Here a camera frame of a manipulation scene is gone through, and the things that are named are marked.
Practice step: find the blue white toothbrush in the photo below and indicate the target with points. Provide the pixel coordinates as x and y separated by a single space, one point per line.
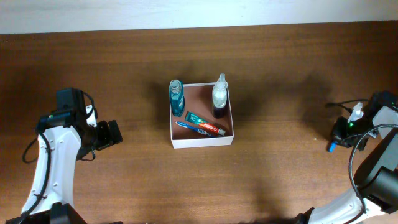
198 130

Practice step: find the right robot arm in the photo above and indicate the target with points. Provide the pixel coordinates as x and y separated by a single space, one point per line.
370 132

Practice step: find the teal mouthwash bottle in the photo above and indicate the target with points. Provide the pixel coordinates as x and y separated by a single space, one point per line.
177 100

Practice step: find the green toothpaste tube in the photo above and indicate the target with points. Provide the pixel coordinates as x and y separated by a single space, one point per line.
195 119

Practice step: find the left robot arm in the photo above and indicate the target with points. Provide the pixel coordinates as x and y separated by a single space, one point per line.
65 136

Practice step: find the clear spray bottle dark liquid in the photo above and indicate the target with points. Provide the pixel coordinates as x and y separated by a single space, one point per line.
219 97

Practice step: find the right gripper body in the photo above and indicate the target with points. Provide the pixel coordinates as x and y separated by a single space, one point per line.
348 133

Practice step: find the blue disposable razor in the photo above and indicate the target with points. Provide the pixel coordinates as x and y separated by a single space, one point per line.
331 146

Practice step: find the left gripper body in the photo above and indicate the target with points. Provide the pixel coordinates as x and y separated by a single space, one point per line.
101 137

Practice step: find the white cardboard box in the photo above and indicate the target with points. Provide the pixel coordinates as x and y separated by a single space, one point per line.
197 127

